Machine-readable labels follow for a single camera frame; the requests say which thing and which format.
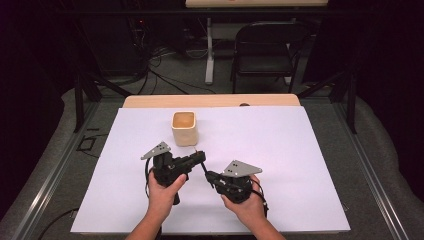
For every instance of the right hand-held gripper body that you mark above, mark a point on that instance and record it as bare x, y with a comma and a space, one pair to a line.
238, 181

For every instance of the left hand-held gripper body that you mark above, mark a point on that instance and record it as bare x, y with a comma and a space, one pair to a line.
168, 166

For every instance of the person's right hand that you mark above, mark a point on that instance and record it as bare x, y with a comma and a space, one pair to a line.
245, 208

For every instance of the person's left hand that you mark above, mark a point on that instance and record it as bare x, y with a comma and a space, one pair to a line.
165, 196

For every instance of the beige square cup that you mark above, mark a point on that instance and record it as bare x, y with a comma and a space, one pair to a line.
185, 131

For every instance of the white table sheet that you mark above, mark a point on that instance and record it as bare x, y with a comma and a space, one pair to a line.
266, 140

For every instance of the light wooden table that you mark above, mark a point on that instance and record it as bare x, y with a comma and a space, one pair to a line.
206, 100

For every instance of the white desk leg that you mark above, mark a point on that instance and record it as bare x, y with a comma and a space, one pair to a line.
209, 53

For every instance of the black metal stand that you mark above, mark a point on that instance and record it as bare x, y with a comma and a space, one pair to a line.
346, 96
83, 96

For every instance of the black folding chair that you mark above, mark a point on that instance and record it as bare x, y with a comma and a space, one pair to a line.
265, 53

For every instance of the wooden desk top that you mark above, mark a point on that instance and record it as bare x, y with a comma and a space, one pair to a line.
256, 3

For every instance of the aluminium floor rail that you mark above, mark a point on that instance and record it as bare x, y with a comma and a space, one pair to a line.
50, 180
370, 173

